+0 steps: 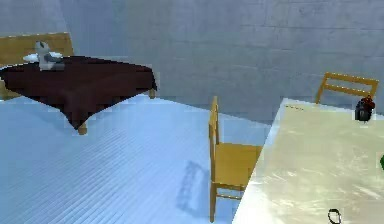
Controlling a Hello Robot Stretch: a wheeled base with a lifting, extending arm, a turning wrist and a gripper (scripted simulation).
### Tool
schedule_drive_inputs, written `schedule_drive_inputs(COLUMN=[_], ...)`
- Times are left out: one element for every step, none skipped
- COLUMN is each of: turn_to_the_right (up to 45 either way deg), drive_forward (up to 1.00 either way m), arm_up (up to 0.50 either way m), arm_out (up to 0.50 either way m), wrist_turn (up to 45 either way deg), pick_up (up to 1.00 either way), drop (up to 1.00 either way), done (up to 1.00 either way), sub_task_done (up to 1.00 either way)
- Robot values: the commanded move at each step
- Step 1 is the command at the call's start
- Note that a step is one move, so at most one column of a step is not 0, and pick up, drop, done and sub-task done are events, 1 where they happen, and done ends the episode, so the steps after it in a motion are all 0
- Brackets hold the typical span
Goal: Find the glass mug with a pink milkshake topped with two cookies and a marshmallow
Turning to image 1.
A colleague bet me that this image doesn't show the white pillow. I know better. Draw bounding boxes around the white pillow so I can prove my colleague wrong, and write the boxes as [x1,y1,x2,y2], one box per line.
[22,51,64,63]

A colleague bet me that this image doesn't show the cream dining table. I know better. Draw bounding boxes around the cream dining table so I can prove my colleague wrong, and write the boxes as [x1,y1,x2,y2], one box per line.
[231,97,384,224]

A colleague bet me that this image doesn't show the black ring shaped object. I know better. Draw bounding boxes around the black ring shaped object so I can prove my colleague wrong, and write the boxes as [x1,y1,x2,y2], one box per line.
[327,208,343,224]

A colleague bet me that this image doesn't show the yellow wooden chair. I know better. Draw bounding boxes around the yellow wooden chair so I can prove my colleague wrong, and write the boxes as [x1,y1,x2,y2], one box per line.
[314,71,380,105]
[208,95,264,224]

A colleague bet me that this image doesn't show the dark red bed blanket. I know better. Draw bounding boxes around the dark red bed blanket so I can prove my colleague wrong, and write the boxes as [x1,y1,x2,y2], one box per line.
[0,55,158,131]

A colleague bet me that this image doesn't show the grey and white plush toy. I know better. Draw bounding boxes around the grey and white plush toy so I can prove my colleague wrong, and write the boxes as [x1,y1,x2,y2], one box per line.
[34,40,66,72]

